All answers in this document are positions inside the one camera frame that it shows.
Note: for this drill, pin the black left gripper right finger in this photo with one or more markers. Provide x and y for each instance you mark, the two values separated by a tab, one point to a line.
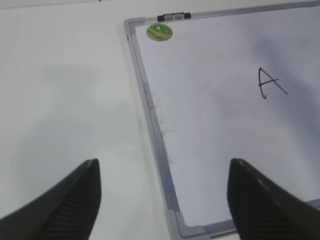
262	210

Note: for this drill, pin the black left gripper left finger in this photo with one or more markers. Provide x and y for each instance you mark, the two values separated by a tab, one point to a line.
67	211

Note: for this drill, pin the white board with grey frame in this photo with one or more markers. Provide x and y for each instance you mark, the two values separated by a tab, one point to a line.
237	83

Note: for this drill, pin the black hanging clip on frame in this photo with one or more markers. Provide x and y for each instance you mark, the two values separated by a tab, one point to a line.
174	16

